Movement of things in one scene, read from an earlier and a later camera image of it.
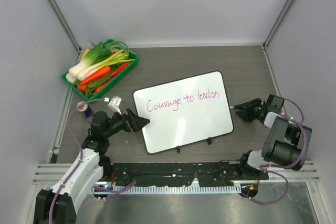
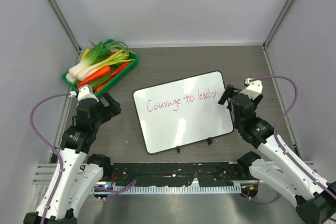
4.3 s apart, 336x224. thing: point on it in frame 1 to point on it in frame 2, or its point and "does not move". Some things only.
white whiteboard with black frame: x=184 y=112 does not move
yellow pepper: x=86 y=52 does not move
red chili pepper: x=115 y=72 does not move
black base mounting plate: x=128 y=174 does not move
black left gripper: x=136 y=123 to x=113 y=106
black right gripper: x=246 y=115 to x=228 y=93
